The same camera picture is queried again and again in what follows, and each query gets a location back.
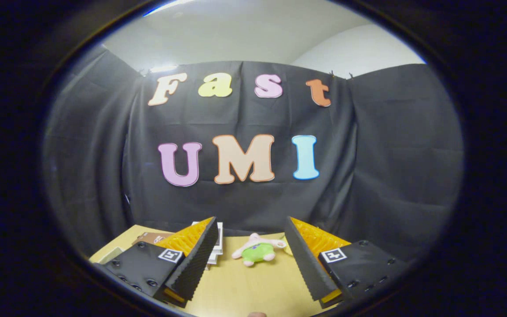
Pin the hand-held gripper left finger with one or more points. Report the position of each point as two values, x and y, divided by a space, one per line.
198 262

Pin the green and pink plush toy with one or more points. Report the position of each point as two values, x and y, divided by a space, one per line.
258 253

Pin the grey fabric storage box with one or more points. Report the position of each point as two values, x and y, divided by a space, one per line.
110 254

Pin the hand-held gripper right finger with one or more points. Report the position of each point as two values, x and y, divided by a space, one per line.
308 264

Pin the brown cover book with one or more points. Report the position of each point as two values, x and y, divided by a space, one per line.
150 238

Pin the white book with portrait cover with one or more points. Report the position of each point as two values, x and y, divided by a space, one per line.
220 235

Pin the white book with pink edge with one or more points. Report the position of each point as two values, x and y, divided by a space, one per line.
212 263

